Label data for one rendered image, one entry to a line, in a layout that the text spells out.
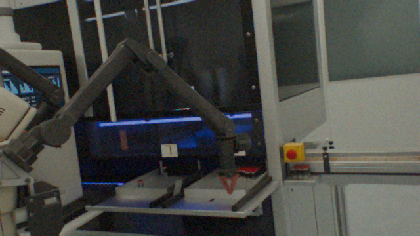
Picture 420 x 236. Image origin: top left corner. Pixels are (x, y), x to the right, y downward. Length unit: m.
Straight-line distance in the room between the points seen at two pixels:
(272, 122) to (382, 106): 4.62
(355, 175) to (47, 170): 1.35
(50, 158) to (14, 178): 0.84
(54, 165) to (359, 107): 4.90
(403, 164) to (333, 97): 4.61
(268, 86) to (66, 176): 1.08
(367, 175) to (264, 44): 0.67
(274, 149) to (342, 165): 0.29
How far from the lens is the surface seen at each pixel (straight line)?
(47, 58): 2.22
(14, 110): 1.46
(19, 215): 1.48
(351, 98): 6.41
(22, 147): 1.32
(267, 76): 1.81
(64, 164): 2.25
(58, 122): 1.33
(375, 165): 1.88
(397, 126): 6.40
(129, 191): 1.90
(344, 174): 1.91
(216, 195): 1.69
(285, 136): 1.93
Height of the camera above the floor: 1.36
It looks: 6 degrees down
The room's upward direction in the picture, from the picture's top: 6 degrees counter-clockwise
